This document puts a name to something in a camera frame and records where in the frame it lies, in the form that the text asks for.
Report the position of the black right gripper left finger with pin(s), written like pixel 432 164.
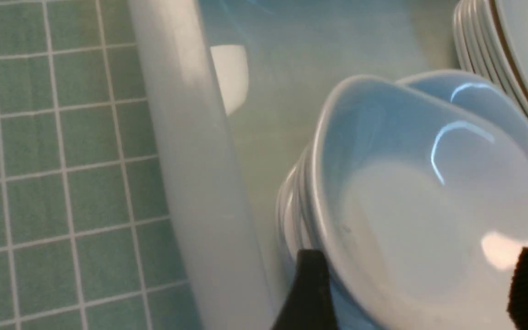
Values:
pixel 309 303

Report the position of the white bowl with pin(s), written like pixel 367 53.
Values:
pixel 429 206

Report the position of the stack of white bowls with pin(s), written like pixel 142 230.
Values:
pixel 314 192

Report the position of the large white plastic tub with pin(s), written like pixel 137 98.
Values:
pixel 234 90

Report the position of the green checked tablecloth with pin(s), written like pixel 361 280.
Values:
pixel 85 236

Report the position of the stack of white square plates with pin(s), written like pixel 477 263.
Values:
pixel 491 40

